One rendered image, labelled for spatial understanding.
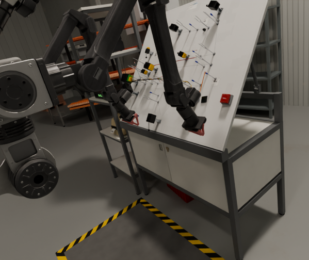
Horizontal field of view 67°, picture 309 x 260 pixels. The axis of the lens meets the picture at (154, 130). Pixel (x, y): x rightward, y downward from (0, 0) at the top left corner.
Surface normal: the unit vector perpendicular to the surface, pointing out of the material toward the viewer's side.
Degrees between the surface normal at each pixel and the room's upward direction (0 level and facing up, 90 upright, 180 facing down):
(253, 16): 53
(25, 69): 90
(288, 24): 90
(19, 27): 90
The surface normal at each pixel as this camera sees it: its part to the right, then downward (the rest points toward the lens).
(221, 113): -0.76, -0.24
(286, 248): -0.22, -0.91
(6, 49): 0.67, 0.12
